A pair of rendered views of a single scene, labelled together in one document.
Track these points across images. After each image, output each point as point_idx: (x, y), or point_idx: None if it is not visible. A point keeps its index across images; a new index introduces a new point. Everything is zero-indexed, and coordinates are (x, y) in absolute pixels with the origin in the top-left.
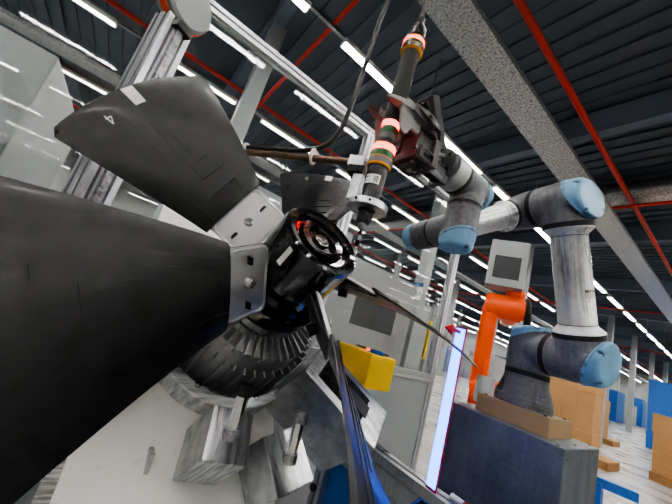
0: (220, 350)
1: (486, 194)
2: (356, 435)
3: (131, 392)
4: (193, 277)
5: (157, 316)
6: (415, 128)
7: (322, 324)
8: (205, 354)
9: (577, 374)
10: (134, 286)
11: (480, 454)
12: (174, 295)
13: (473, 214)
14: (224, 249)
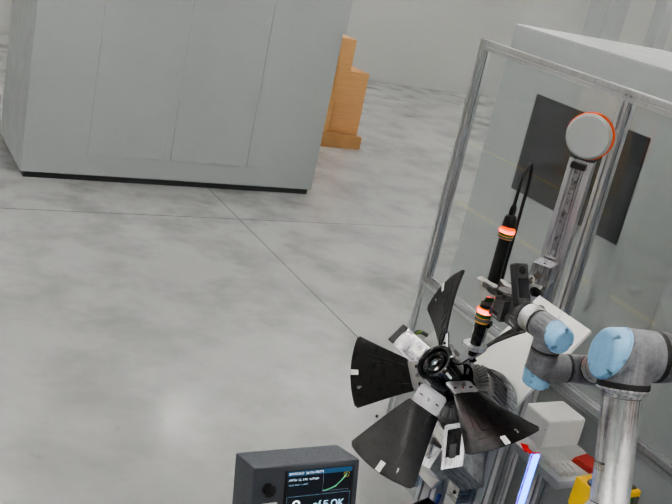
0: None
1: (543, 340)
2: (388, 425)
3: (383, 396)
4: (395, 368)
5: (387, 377)
6: (489, 295)
7: (413, 395)
8: None
9: None
10: (381, 367)
11: None
12: (390, 372)
13: (529, 356)
14: (404, 360)
